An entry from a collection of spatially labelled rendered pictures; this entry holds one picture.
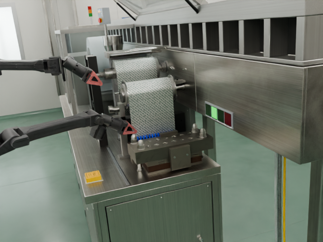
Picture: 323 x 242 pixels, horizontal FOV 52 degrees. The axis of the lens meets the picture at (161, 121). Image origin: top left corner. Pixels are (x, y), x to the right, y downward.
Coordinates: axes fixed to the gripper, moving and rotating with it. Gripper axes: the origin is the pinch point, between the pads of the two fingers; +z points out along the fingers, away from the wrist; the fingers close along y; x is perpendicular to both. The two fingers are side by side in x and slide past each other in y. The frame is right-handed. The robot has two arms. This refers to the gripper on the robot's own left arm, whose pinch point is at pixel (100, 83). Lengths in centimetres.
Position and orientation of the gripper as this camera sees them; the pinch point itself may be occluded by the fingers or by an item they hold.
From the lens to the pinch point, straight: 170.8
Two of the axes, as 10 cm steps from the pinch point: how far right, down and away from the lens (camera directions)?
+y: 3.0, 2.4, -9.2
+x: 5.5, -8.4, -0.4
